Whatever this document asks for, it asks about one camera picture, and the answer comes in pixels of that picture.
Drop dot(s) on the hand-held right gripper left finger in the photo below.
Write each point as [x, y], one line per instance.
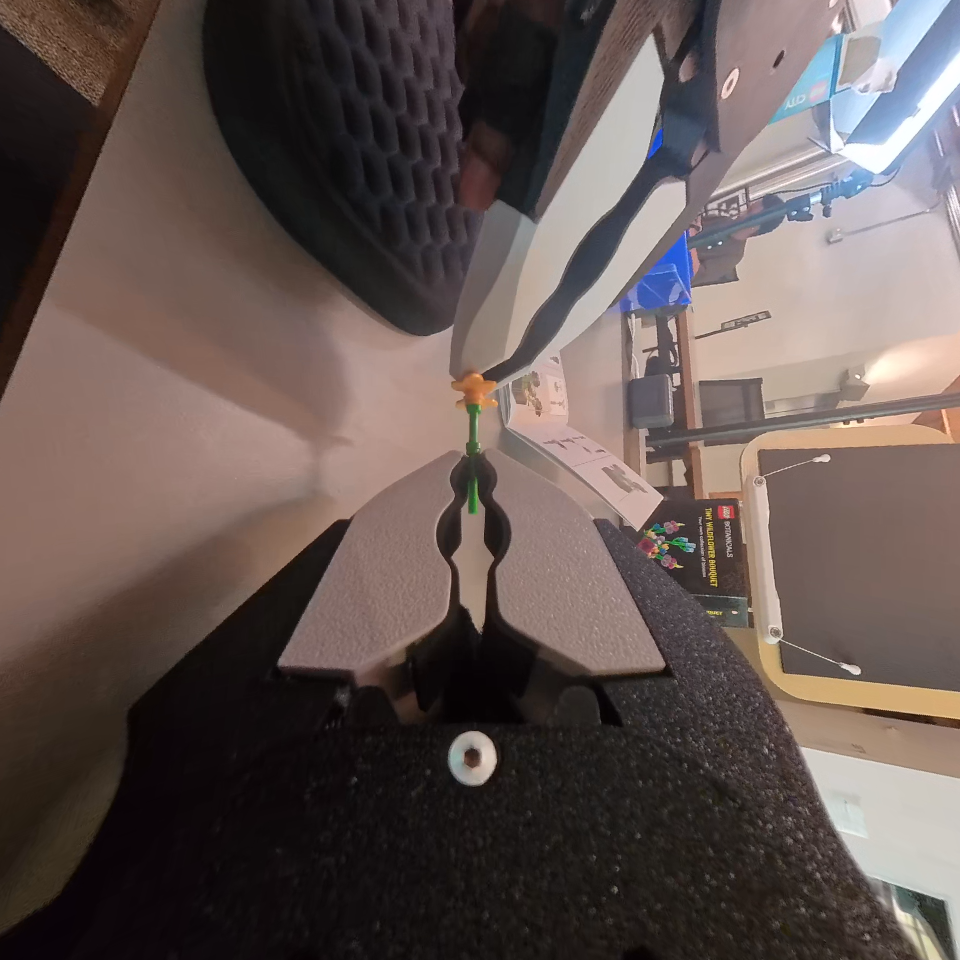
[368, 593]

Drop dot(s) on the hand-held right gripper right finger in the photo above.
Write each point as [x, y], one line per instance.
[578, 593]

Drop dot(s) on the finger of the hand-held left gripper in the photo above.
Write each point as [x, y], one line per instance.
[585, 195]
[645, 248]

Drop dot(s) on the blue plastic bin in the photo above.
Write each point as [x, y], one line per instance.
[660, 270]

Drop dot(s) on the black lego set box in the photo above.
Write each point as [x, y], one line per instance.
[720, 555]

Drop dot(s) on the green lego stem piece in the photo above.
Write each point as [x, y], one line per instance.
[471, 458]

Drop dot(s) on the lego instruction booklet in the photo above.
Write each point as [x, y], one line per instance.
[578, 450]

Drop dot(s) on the person's left hand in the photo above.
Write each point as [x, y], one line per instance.
[483, 165]

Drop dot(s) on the tall blue cardboard box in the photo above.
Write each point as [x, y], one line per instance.
[810, 83]

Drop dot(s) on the black light stand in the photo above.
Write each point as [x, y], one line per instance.
[780, 195]

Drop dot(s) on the small grey box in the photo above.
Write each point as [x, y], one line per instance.
[650, 402]

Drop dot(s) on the bright studio light panel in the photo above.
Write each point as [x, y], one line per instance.
[900, 120]

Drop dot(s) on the black textured pad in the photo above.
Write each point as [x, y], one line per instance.
[345, 150]

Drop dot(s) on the wood-framed dark screen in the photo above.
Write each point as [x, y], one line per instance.
[870, 570]

